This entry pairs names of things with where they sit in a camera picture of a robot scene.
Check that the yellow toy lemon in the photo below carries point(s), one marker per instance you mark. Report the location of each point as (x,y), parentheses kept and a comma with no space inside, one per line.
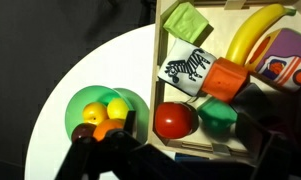
(118,108)
(95,112)

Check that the lime green block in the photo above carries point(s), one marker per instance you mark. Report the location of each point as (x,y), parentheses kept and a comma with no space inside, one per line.
(186,21)

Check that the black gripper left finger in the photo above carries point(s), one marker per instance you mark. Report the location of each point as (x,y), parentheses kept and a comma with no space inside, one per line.
(116,156)

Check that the red toy tomato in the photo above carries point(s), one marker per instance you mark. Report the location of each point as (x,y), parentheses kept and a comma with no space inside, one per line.
(172,120)

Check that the blue block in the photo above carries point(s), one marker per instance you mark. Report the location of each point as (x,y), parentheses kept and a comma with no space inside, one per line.
(188,156)

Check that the orange toy fruit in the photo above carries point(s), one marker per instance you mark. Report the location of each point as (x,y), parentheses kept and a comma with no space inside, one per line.
(106,128)

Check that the white zebra plush cube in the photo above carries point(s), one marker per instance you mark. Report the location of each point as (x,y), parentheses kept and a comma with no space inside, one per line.
(186,66)

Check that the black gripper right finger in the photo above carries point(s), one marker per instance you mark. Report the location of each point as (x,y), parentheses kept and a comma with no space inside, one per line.
(280,156)

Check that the orange block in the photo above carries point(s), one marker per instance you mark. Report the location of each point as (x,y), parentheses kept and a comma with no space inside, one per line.
(225,80)

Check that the purple plush cube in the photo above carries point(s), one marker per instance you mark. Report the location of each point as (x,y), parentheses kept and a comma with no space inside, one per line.
(283,60)

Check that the dark red toy plum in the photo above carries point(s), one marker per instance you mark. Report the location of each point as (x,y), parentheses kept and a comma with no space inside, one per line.
(82,131)

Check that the yellow toy banana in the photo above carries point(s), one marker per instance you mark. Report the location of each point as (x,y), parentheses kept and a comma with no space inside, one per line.
(253,30)

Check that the green plastic bowl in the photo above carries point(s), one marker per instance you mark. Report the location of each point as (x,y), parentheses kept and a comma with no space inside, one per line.
(76,110)

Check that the wooden crate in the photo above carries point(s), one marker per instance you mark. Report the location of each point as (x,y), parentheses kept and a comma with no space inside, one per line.
(158,66)

